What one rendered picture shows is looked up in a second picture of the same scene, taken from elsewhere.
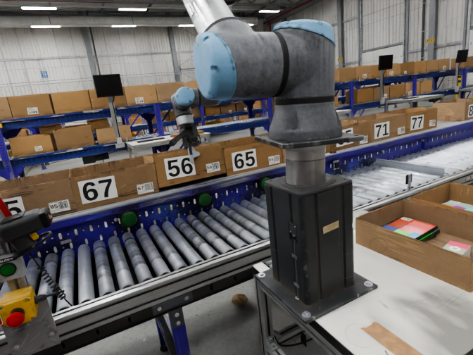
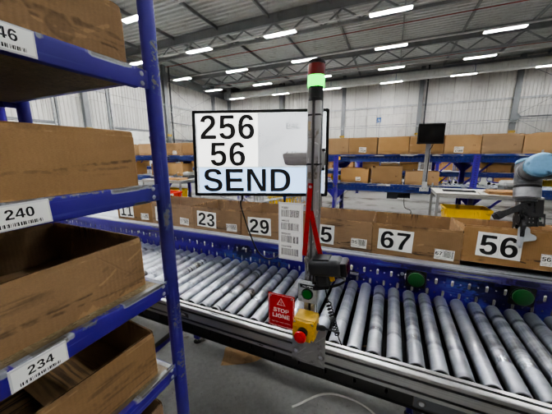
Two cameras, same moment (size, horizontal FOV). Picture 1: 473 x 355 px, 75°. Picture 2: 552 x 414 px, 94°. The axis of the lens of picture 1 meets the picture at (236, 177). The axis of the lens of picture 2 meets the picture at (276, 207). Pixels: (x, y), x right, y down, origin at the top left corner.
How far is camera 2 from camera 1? 22 cm
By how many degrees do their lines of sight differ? 48
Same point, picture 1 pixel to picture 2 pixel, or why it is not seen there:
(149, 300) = (413, 389)
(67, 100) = (389, 144)
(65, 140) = (379, 176)
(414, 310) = not seen: outside the picture
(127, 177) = (428, 237)
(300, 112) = not seen: outside the picture
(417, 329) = not seen: outside the picture
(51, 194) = (355, 231)
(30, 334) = (306, 347)
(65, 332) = (329, 362)
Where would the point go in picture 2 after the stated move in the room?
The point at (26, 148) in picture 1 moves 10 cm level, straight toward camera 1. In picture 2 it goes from (350, 177) to (350, 177)
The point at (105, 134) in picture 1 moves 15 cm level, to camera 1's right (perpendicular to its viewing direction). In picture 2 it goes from (412, 177) to (420, 177)
